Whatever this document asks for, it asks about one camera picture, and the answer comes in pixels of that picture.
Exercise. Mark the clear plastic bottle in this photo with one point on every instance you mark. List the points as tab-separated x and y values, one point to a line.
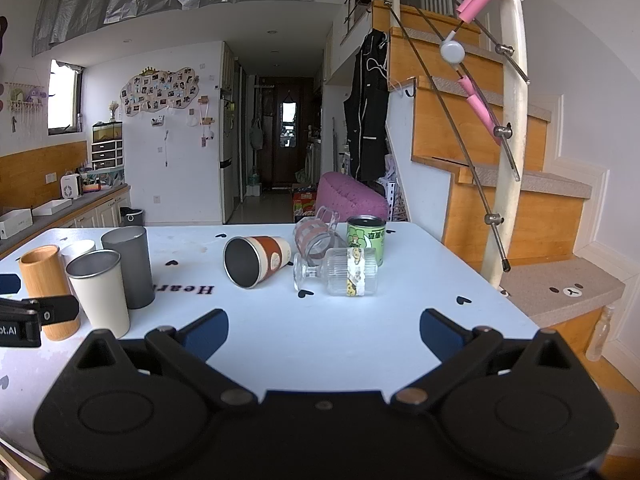
599	337

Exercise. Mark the brown and white paper cup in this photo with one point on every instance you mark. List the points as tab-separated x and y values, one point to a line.
267	255

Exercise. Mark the fish tank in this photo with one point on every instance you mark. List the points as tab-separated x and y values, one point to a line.
106	131

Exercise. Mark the thin flat white box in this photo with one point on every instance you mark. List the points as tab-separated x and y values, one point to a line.
52	206

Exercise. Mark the small white cup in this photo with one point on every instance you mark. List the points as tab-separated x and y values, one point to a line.
80	248

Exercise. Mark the white drawer organizer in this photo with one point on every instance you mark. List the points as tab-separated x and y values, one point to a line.
107	154

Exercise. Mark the small white appliance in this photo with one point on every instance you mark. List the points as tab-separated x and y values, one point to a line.
70	186

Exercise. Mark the red and green box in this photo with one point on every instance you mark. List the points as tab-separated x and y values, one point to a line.
305	205

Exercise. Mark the bear face stair mat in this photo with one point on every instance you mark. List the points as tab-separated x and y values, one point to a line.
565	287

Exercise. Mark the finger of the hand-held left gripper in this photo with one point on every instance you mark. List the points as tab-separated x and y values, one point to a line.
7	284
57	309

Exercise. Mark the cloud-shaped photo board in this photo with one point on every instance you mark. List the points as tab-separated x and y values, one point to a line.
160	91

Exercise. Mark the white railing post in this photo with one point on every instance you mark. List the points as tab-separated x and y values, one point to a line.
512	160

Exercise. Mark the black wall hook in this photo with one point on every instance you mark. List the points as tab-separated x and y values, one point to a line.
411	89

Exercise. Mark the macrame wall hanging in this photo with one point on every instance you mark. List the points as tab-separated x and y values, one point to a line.
22	105

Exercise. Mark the hanging tote bag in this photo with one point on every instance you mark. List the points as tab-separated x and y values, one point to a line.
256	136

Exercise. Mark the white refrigerator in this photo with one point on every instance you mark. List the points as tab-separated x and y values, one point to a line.
226	160

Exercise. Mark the round white puck light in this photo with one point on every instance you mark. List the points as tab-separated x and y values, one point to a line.
452	52

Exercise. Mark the wooden staircase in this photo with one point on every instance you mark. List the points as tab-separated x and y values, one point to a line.
530	210

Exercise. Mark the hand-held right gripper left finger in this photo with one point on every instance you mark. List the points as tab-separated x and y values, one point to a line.
206	334

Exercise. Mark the large flat white box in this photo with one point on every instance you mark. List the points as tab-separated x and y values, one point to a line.
15	222

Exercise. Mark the short pink foam tube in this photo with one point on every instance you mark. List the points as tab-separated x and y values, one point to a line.
477	105

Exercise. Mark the white steel-rimmed cup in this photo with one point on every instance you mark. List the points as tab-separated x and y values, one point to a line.
100	295

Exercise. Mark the black trash bin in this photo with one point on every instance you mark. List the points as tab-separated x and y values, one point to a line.
132	217

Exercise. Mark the window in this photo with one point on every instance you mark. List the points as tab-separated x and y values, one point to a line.
64	100

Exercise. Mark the green printed cup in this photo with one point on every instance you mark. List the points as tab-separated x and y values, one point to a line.
367	237

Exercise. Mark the black hanging coat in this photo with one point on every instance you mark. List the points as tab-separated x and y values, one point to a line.
367	120

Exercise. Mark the purple pouf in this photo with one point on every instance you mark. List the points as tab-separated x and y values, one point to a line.
350	197

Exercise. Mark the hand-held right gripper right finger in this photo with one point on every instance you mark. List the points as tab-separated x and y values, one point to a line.
441	334

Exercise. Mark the grey cup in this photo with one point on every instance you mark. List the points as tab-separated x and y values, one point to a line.
132	270

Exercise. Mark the white kitchen counter cabinet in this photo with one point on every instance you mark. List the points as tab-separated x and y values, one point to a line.
95	210

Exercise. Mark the bamboo cup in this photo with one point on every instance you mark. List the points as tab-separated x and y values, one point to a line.
42	275

